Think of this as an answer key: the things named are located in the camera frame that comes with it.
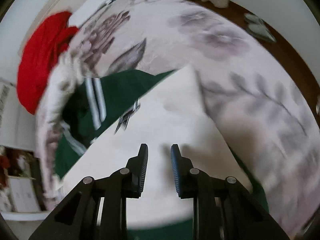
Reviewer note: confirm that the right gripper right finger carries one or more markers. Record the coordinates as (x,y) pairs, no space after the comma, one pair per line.
(222,208)

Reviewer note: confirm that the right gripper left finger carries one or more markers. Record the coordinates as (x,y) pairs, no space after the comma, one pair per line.
(96,209)

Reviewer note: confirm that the green white varsity jacket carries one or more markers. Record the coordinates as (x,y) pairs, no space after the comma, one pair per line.
(107,119)

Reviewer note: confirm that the white drawer unit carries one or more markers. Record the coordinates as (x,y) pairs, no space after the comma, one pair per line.
(22,198)

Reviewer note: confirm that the floral fleece bed blanket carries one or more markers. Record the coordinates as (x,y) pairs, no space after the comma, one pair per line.
(259,111)

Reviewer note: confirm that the red duvet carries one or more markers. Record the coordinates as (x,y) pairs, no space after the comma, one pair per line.
(40,55)

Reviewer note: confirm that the grey slipper pair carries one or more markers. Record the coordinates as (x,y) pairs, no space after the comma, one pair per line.
(257,28)

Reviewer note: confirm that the white pillow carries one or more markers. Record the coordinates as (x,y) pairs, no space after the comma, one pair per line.
(86,11)

